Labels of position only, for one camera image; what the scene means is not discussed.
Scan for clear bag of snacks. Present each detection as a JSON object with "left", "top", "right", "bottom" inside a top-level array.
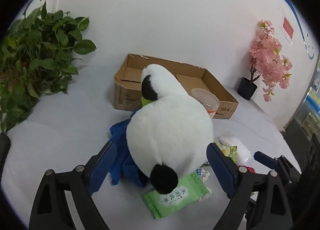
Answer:
[{"left": 215, "top": 131, "right": 251, "bottom": 167}]

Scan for red wall sign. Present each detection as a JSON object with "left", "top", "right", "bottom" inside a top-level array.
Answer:
[{"left": 282, "top": 15, "right": 295, "bottom": 41}]

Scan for black object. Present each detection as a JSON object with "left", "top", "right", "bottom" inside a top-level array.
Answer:
[{"left": 0, "top": 132, "right": 11, "bottom": 170}]

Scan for brown cardboard box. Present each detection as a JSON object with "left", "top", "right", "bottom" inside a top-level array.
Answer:
[{"left": 112, "top": 53, "right": 239, "bottom": 120}]

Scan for green tissue packet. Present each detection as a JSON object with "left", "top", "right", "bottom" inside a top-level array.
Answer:
[{"left": 143, "top": 171, "right": 210, "bottom": 220}]

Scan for green potted plant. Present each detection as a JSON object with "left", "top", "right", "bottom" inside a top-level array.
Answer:
[{"left": 0, "top": 0, "right": 97, "bottom": 134}]

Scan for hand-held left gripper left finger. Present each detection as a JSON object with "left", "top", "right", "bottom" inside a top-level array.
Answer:
[{"left": 29, "top": 141, "right": 117, "bottom": 230}]

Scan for blue checked lace cloth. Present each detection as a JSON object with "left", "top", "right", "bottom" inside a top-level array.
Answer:
[{"left": 196, "top": 167, "right": 212, "bottom": 178}]

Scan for clear jar orange label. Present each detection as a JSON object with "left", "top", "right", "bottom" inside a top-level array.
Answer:
[{"left": 191, "top": 88, "right": 221, "bottom": 120}]

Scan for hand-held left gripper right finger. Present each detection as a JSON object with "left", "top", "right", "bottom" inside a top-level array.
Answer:
[{"left": 206, "top": 142, "right": 293, "bottom": 230}]

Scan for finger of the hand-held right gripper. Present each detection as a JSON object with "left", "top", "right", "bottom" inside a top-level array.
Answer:
[{"left": 254, "top": 152, "right": 303, "bottom": 190}]

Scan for pink blossom tree black pot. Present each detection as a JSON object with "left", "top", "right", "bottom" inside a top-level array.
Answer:
[{"left": 237, "top": 19, "right": 293, "bottom": 102}]

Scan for white plush toy black ears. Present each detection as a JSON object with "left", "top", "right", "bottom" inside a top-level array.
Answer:
[{"left": 126, "top": 64, "right": 214, "bottom": 195}]

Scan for glass door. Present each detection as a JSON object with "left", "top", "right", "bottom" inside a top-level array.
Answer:
[{"left": 282, "top": 57, "right": 320, "bottom": 135}]

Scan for green yellow snack packet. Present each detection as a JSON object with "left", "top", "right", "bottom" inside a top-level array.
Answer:
[{"left": 217, "top": 142, "right": 238, "bottom": 163}]

